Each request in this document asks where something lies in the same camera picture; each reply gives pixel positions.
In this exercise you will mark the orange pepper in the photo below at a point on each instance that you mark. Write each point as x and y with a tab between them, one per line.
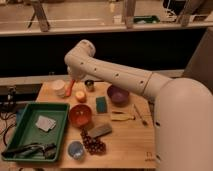
69	88

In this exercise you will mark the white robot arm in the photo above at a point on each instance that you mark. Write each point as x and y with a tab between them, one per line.
183	108

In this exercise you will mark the small metal cup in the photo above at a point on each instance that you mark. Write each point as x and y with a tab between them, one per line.
89	84

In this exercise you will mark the white paper cup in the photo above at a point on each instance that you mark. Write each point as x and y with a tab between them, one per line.
59	87

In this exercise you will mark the purple bowl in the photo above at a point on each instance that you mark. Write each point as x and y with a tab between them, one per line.
117	95

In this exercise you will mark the green sponge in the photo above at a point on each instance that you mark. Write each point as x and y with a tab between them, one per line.
101	105

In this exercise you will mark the yellow apple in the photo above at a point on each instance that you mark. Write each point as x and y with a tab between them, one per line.
81	96

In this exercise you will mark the orange bowl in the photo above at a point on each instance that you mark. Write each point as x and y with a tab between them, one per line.
80	115

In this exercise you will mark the grey sanding block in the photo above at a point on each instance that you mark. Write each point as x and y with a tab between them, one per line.
100	130

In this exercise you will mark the thin brush tool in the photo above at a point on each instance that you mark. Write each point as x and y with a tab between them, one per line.
140	116

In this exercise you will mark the bunch of dark grapes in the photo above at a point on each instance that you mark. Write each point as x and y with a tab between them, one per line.
94	146

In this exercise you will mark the small blue bowl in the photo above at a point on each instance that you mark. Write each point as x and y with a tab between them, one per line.
76	150

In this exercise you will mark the white folded cloth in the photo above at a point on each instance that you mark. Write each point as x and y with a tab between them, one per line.
45	123

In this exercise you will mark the green bin in background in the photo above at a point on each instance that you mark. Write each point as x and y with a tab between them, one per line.
150	19

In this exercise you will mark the green plastic tray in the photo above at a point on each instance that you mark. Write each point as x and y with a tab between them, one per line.
27	132

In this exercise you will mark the black handled tool in tray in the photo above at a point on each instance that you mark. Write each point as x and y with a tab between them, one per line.
48	150

